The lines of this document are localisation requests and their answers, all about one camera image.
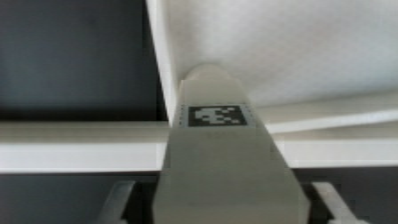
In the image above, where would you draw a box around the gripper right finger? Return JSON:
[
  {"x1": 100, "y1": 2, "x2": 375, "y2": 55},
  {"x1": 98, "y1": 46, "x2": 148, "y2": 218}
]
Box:
[{"x1": 311, "y1": 182, "x2": 370, "y2": 224}]

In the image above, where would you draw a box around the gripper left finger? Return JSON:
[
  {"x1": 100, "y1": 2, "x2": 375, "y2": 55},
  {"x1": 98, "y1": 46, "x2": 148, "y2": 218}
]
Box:
[{"x1": 96, "y1": 181, "x2": 137, "y2": 224}]

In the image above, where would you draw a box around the white desk tabletop panel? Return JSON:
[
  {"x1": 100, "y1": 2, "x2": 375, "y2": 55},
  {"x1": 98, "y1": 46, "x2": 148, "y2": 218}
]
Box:
[{"x1": 144, "y1": 0, "x2": 398, "y2": 133}]

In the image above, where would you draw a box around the white U-shaped obstacle fence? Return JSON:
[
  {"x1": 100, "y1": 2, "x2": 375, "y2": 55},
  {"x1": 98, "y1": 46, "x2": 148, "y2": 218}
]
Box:
[{"x1": 0, "y1": 122, "x2": 398, "y2": 174}]

